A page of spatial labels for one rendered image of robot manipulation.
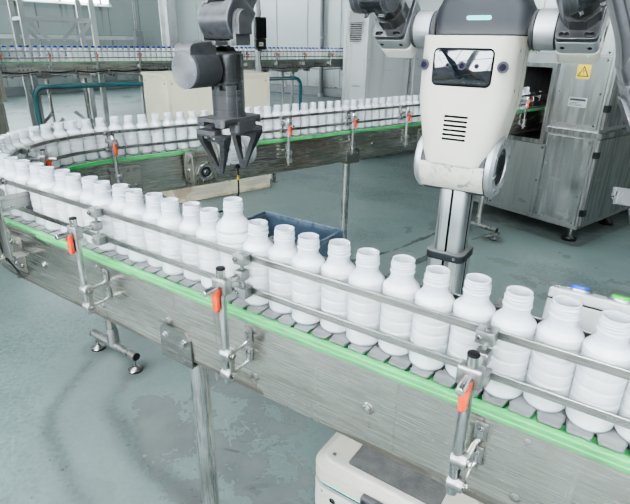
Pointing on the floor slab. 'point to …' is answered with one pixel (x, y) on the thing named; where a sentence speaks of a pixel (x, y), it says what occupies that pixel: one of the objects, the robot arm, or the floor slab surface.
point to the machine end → (571, 144)
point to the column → (168, 23)
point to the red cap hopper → (63, 40)
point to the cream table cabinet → (257, 81)
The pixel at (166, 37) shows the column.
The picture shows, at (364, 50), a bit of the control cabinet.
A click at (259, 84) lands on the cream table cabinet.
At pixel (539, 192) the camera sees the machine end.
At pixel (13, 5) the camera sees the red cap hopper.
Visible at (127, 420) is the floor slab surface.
